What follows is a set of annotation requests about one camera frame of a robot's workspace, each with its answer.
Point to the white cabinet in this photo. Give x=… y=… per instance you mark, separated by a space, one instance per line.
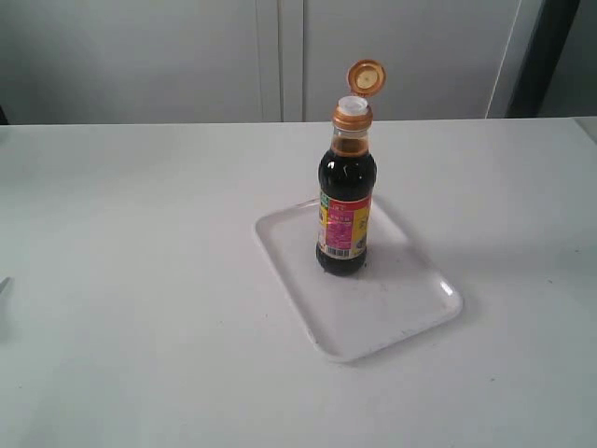
x=65 y=62

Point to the soy sauce bottle gold cap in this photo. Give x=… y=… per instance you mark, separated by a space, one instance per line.
x=347 y=174

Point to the black vertical post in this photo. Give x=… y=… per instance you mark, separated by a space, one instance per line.
x=552 y=28

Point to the white plastic tray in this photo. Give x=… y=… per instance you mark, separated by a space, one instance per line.
x=396 y=295

